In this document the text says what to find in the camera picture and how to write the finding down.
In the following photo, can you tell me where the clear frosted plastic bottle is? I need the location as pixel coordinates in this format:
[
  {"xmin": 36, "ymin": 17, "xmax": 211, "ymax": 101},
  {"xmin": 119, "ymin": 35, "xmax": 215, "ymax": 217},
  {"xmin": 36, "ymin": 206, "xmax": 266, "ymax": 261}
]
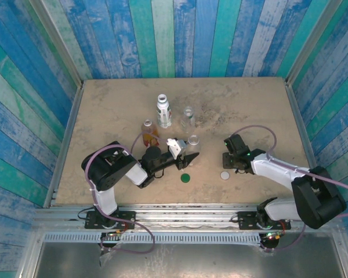
[{"xmin": 185, "ymin": 134, "xmax": 202, "ymax": 163}]

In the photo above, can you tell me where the orange tea bottle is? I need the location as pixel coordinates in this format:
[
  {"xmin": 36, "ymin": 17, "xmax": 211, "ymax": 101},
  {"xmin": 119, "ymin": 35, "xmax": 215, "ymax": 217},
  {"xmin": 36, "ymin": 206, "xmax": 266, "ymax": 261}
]
[{"xmin": 141, "ymin": 119, "xmax": 160, "ymax": 147}]

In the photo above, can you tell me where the clear labelled plastic bottle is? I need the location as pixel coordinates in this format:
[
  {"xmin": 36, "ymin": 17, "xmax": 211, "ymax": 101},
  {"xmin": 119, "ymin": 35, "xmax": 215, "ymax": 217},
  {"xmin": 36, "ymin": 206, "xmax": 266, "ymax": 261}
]
[{"xmin": 179, "ymin": 106, "xmax": 197, "ymax": 134}]

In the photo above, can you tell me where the white bottle green label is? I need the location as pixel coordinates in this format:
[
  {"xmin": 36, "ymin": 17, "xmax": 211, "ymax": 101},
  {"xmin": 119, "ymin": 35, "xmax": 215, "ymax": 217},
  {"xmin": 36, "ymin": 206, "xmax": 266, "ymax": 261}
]
[{"xmin": 156, "ymin": 93, "xmax": 173, "ymax": 129}]

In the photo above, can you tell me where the grey metal rack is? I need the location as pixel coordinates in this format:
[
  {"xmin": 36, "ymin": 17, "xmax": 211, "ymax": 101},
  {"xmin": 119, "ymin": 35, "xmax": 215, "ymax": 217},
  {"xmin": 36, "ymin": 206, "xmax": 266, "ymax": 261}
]
[{"xmin": 33, "ymin": 203, "xmax": 339, "ymax": 232}]

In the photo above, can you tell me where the steel sheet panel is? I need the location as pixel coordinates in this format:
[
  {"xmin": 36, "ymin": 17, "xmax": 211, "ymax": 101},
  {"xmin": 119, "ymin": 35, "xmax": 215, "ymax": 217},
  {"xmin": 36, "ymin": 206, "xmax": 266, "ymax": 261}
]
[{"xmin": 31, "ymin": 242, "xmax": 347, "ymax": 278}]

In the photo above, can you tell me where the aluminium side rail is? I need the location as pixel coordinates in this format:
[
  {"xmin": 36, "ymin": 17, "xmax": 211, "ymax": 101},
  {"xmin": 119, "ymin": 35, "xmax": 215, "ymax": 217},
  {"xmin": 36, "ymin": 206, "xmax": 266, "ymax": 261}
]
[
  {"xmin": 284, "ymin": 78, "xmax": 318, "ymax": 171},
  {"xmin": 42, "ymin": 82, "xmax": 85, "ymax": 209}
]

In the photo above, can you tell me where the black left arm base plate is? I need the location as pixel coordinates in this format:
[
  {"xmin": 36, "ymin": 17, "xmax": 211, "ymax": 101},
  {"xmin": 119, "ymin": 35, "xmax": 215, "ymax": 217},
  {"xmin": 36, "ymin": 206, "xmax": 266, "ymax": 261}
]
[{"xmin": 85, "ymin": 210, "xmax": 136, "ymax": 231}]

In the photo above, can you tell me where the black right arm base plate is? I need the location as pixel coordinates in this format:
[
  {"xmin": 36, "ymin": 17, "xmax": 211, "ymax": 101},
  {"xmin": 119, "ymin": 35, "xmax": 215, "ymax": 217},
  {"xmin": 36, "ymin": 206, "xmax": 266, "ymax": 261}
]
[{"xmin": 237, "ymin": 211, "xmax": 291, "ymax": 231}]

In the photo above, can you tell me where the white slotted cable duct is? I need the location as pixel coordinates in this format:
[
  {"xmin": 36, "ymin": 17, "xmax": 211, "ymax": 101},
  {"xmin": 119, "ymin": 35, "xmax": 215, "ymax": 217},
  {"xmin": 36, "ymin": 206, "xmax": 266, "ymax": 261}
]
[{"xmin": 42, "ymin": 232, "xmax": 263, "ymax": 246}]

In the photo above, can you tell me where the aluminium corner post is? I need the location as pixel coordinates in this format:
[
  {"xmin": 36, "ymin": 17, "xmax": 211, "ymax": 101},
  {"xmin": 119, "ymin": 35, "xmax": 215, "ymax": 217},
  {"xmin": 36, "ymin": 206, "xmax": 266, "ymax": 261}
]
[
  {"xmin": 28, "ymin": 0, "xmax": 85, "ymax": 87},
  {"xmin": 284, "ymin": 0, "xmax": 345, "ymax": 86}
]

